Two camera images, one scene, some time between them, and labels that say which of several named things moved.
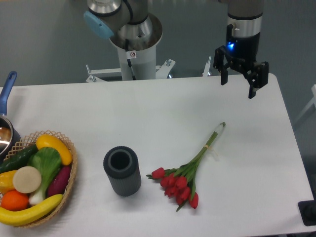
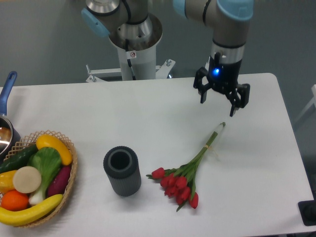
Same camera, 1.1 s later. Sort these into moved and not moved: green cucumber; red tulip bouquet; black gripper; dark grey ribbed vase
Moved: black gripper
Not moved: dark grey ribbed vase; red tulip bouquet; green cucumber
